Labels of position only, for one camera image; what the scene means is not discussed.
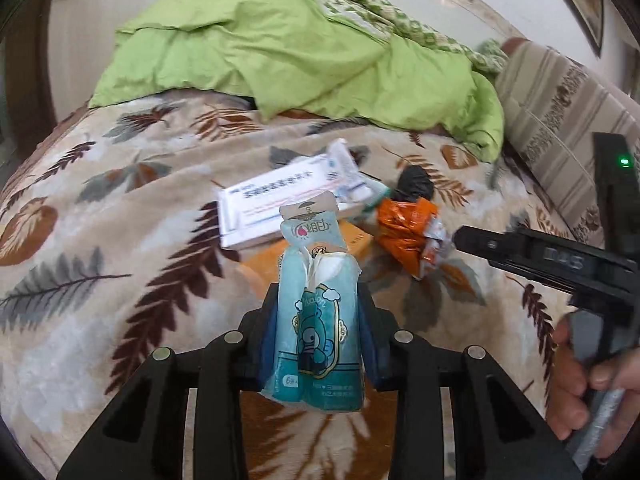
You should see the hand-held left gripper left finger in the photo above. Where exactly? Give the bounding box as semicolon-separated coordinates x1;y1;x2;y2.
56;282;280;480

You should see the blue tissue pack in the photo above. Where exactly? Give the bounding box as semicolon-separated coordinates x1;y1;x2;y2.
260;191;366;412

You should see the white medicine box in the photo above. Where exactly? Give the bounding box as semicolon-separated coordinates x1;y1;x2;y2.
217;157;366;251

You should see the black plastic bag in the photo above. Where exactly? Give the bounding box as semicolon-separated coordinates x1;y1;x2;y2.
392;166;435;201

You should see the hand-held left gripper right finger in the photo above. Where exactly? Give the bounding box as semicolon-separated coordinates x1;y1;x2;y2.
357;285;583;480

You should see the green quilt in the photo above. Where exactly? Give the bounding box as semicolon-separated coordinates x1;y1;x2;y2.
87;0;508;163

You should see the person's right hand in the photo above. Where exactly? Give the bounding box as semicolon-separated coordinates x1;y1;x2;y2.
545;312;640;466

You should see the orange box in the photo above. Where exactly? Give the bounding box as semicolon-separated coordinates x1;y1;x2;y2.
235;222;373;306

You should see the striped sofa cushion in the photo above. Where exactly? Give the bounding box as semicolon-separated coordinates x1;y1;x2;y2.
495;37;640;248

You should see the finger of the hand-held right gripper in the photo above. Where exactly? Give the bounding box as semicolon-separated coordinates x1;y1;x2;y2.
452;225;593;292

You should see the orange foil wrapper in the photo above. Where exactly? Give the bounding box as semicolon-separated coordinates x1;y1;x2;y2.
375;196;453;278

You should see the white crumpled tube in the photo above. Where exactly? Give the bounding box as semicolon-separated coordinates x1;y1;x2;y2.
327;139;388;206

